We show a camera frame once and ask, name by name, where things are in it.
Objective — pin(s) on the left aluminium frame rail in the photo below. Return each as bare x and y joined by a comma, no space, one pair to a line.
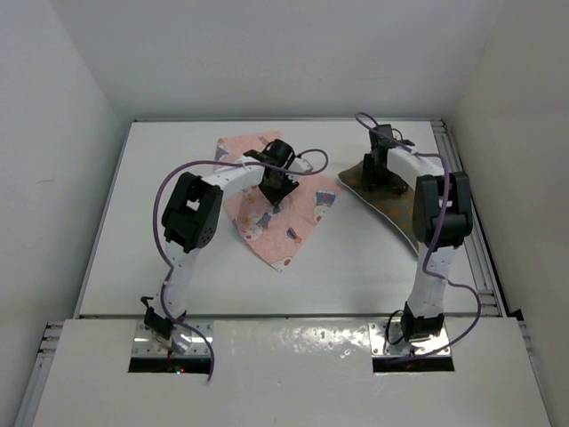
38,377

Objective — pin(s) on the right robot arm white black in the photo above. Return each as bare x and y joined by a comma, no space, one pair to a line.
442,218

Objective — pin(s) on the aluminium frame rail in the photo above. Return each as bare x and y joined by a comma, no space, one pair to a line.
38,377
480,262

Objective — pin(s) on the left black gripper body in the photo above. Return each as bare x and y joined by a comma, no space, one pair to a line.
278,187

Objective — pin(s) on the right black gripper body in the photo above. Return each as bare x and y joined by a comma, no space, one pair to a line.
382,179

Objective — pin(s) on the white front cover panel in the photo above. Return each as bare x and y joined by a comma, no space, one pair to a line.
289,373

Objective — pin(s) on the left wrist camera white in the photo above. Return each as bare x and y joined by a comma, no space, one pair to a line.
301,165

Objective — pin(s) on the right aluminium frame rail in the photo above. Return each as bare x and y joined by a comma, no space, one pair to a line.
480,262

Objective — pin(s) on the grey orange patterned pillow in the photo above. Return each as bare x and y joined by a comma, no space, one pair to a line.
394,209

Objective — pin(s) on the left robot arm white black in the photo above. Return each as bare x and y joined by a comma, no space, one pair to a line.
185,217

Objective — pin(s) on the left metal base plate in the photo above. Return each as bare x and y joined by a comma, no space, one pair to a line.
183,343

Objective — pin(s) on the pink cartoon print pillowcase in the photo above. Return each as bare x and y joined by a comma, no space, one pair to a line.
276,233

